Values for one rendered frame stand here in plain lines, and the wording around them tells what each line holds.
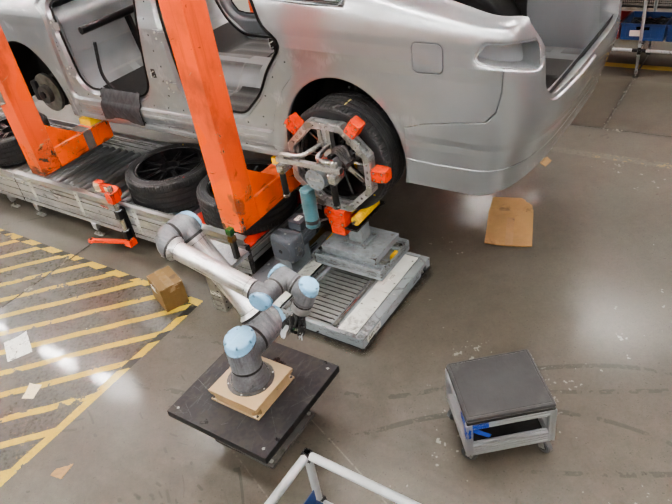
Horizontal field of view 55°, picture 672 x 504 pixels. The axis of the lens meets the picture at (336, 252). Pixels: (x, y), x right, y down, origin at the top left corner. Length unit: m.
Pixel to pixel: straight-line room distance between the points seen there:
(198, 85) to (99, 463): 1.97
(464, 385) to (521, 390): 0.25
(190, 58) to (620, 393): 2.68
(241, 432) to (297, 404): 0.28
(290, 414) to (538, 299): 1.68
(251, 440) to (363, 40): 1.99
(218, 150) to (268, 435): 1.54
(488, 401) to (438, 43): 1.64
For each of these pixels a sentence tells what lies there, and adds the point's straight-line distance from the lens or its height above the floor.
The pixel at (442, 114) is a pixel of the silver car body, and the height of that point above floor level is 1.19.
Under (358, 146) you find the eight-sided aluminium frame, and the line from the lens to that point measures 3.48.
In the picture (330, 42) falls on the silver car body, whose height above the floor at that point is 1.51.
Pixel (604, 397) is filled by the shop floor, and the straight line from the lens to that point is 3.50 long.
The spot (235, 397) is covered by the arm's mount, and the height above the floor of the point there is 0.37.
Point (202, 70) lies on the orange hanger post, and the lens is 3.44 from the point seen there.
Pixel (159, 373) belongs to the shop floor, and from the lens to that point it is 3.91.
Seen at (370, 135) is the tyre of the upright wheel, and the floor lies 1.05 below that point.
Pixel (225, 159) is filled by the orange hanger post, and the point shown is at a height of 1.01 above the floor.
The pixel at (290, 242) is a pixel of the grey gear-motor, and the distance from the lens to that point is 3.91.
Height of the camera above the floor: 2.60
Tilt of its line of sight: 36 degrees down
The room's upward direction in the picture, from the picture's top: 10 degrees counter-clockwise
